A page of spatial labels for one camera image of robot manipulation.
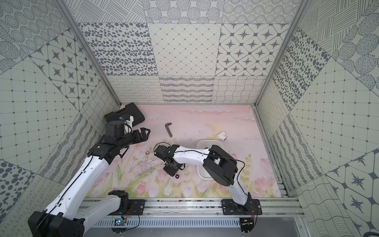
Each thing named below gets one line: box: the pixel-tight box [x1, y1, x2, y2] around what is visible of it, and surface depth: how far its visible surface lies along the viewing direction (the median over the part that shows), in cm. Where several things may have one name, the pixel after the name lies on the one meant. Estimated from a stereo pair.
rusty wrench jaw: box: [164, 122, 173, 138], surface depth 107 cm
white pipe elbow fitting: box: [216, 131, 228, 142], surface depth 102 cm
